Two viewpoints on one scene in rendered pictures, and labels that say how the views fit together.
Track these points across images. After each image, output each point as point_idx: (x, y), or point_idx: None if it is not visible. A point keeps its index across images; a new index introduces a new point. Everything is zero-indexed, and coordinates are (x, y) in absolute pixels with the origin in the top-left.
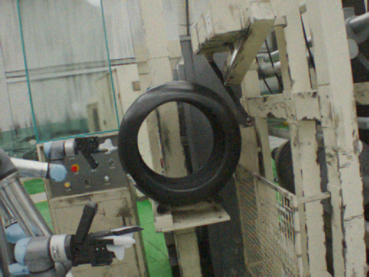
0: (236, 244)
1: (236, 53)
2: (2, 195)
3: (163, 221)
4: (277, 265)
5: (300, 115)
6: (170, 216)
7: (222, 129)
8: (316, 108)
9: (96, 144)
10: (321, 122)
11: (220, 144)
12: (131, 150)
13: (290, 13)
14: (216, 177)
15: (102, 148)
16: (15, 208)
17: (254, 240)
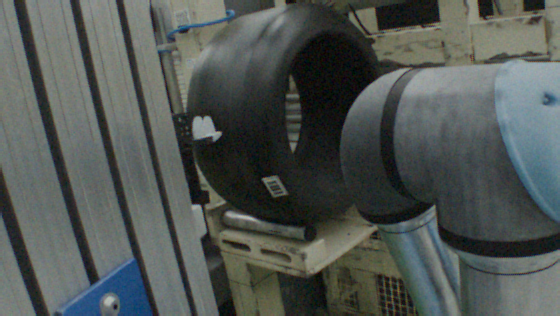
0: (286, 280)
1: None
2: (430, 235)
3: (316, 254)
4: (372, 288)
5: (489, 52)
6: (322, 241)
7: (316, 91)
8: (537, 38)
9: (191, 129)
10: (552, 56)
11: (314, 116)
12: (277, 128)
13: None
14: None
15: (202, 137)
16: (455, 261)
17: (380, 253)
